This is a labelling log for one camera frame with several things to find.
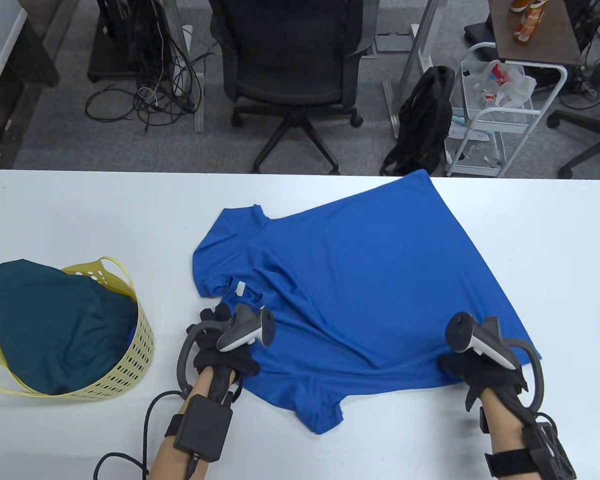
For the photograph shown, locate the black strapped wrist camera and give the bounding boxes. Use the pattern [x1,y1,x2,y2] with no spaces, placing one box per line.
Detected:
[484,412,578,480]

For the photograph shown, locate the person's right hand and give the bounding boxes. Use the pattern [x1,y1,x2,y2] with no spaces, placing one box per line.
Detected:
[439,351,529,413]

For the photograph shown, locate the brown side table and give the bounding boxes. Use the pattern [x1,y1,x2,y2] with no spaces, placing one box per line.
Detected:
[487,0,583,67]

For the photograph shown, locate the black computer cabinet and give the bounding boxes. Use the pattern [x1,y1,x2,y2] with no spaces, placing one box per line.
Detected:
[87,0,173,83]

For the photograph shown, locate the white desk leg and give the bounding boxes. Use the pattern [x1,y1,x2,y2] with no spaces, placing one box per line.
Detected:
[181,25,207,133]

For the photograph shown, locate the person's left hand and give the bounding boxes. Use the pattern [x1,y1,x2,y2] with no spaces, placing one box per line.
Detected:
[192,302,261,391]

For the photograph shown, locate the white metal utility cart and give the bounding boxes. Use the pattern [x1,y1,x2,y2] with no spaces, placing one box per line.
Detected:
[445,42,568,178]

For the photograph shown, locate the person's left forearm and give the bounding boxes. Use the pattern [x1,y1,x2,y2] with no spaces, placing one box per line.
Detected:
[147,367,242,480]

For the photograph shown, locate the grey white handheld controller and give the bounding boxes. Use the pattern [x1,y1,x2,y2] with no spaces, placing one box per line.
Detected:
[177,303,276,401]
[445,312,546,416]

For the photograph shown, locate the dark wooden desk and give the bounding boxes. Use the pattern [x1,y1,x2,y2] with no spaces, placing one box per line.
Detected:
[0,0,61,168]

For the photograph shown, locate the black box wrist camera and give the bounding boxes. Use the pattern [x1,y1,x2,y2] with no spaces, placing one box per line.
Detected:
[173,395,233,463]

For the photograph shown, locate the black mesh office chair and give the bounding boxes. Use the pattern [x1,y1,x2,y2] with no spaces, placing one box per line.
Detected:
[209,0,376,176]

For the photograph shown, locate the grey desk foot plate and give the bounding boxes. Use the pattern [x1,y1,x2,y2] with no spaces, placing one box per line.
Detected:
[375,32,414,54]

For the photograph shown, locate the black swivel chair base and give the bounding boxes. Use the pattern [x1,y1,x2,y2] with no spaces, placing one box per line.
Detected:
[547,47,600,180]

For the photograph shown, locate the black backpack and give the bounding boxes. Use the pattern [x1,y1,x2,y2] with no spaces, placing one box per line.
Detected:
[380,65,456,177]

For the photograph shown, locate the teal shorts clothes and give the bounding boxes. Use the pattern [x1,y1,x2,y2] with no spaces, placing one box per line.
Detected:
[0,258,140,396]

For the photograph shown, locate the tangled black cable bundle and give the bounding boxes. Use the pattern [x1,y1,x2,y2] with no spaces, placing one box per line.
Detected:
[85,0,207,133]

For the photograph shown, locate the white plastic bag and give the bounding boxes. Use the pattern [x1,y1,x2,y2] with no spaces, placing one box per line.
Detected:
[462,59,537,108]

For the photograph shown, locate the blue t-shirt clothes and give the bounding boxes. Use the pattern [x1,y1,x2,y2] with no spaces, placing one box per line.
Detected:
[192,169,543,436]

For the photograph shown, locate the person's right forearm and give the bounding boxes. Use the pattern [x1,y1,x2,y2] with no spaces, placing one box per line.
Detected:
[480,390,546,480]

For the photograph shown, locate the yellow perforated laundry basket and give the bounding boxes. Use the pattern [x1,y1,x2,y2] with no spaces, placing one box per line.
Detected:
[0,256,156,402]

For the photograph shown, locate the silver metal desk leg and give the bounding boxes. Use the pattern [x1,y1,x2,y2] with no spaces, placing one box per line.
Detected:
[382,0,440,138]

